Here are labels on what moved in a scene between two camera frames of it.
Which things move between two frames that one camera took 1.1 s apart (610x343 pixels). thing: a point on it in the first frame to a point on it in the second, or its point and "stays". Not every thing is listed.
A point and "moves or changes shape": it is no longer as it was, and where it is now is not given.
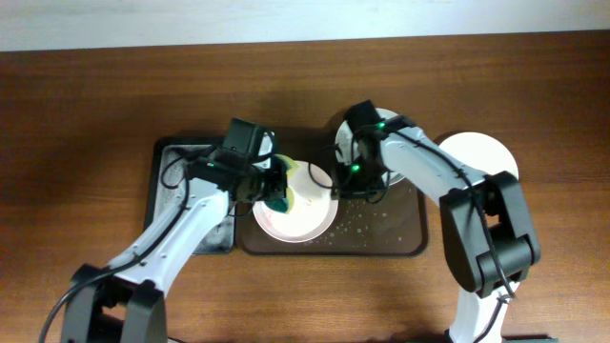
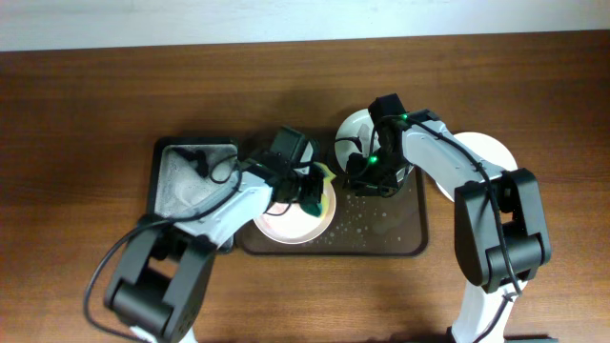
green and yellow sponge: [286, 204] moves or changes shape
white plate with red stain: [314, 212] stays
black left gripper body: [277, 184] to [310, 191]
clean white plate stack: [481, 152] stays
